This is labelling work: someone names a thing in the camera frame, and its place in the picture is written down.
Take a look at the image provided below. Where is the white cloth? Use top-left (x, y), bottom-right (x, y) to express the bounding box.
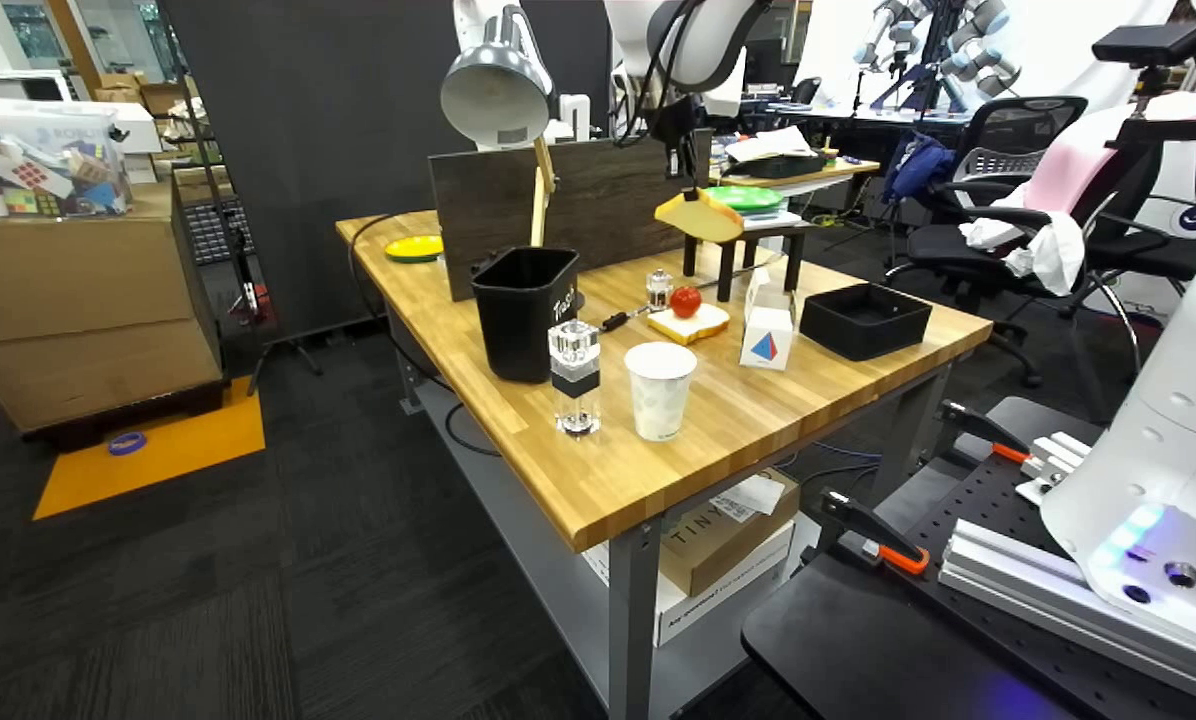
top-left (956, 210), bottom-right (1094, 302)

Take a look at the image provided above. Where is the aluminium rail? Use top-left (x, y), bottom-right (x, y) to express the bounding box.
top-left (936, 517), bottom-right (1196, 713)

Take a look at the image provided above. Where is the white box under table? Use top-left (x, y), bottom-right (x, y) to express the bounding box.
top-left (579, 513), bottom-right (826, 651)

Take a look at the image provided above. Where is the white paper cup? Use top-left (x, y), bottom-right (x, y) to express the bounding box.
top-left (619, 340), bottom-right (700, 446)

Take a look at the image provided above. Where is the yellow floor mat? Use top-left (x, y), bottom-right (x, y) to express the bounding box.
top-left (32, 375), bottom-right (270, 524)

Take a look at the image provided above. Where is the black orange clamp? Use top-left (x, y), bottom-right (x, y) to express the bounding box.
top-left (811, 487), bottom-right (939, 585)
top-left (939, 396), bottom-right (1094, 487)

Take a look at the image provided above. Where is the small glass shaker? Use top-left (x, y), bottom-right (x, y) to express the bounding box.
top-left (640, 267), bottom-right (678, 318)

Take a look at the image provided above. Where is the black partition panel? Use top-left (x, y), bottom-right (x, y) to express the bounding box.
top-left (162, 0), bottom-right (619, 340)

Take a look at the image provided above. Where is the large cardboard box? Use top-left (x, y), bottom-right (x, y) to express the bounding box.
top-left (0, 177), bottom-right (227, 440)

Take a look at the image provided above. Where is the black rectangular tray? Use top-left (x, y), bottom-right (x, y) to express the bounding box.
top-left (795, 282), bottom-right (936, 363)

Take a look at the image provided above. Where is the black mounting base plate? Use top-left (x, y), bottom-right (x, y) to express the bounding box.
top-left (742, 392), bottom-right (1196, 720)

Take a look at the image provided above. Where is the grey metal table frame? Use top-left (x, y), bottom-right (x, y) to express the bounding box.
top-left (390, 311), bottom-right (960, 720)

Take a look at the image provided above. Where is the small black stool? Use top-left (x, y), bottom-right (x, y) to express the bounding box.
top-left (680, 210), bottom-right (811, 305)

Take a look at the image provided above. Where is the toy bread slice brown crust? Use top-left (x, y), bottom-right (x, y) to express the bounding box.
top-left (644, 302), bottom-right (735, 350)

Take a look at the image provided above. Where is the black cable under table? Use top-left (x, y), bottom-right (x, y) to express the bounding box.
top-left (441, 396), bottom-right (510, 464)

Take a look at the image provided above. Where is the clear plastic storage bin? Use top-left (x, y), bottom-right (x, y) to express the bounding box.
top-left (0, 102), bottom-right (138, 223)

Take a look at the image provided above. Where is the white carton blue triangle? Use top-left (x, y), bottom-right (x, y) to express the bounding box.
top-left (735, 267), bottom-right (799, 375)

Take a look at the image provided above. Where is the cardboard box under table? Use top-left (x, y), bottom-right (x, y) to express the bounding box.
top-left (656, 467), bottom-right (809, 602)

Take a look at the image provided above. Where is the pink cloth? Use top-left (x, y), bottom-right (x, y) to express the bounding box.
top-left (1019, 141), bottom-right (1123, 216)

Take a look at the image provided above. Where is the yellow disc plate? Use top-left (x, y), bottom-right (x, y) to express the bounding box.
top-left (385, 234), bottom-right (449, 263)

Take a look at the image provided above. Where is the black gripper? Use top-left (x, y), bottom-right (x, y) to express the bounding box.
top-left (640, 94), bottom-right (722, 199)

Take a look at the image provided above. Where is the black office chair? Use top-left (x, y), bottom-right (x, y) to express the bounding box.
top-left (890, 94), bottom-right (1196, 392)

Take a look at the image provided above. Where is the black plastic bin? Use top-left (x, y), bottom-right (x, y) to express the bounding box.
top-left (467, 246), bottom-right (583, 389)

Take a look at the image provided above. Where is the wooden lamp stick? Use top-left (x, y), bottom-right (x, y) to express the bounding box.
top-left (524, 131), bottom-right (561, 254)

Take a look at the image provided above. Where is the clear black grinder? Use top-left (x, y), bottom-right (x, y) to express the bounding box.
top-left (546, 318), bottom-right (606, 440)

